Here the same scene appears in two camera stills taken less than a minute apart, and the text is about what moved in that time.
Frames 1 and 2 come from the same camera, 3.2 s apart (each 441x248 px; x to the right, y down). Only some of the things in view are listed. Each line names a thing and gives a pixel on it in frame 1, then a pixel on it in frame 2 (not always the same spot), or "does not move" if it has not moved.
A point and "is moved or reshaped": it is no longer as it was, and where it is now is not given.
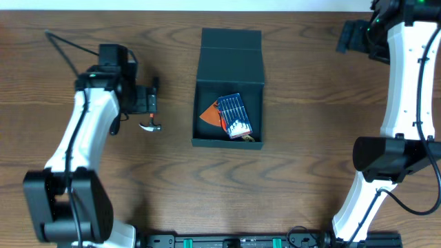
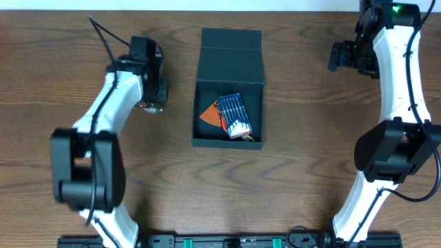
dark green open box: (231, 63) does not move
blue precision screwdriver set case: (233, 116) does not move
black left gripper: (151, 100) -> (160, 91)
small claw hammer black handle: (152, 127) is moved or reshaped
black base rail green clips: (309, 240) does not move
